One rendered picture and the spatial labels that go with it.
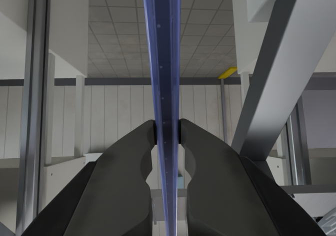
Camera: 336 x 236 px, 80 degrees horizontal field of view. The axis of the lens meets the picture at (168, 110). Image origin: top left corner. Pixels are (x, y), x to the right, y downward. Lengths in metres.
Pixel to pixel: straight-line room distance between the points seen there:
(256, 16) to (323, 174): 0.70
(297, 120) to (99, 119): 2.90
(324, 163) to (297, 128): 0.24
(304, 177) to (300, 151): 0.07
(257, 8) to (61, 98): 3.36
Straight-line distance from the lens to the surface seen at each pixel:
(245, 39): 1.03
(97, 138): 3.26
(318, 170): 0.84
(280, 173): 0.79
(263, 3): 0.20
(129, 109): 3.20
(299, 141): 0.65
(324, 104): 4.32
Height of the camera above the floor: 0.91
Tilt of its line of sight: 7 degrees down
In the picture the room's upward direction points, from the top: 178 degrees clockwise
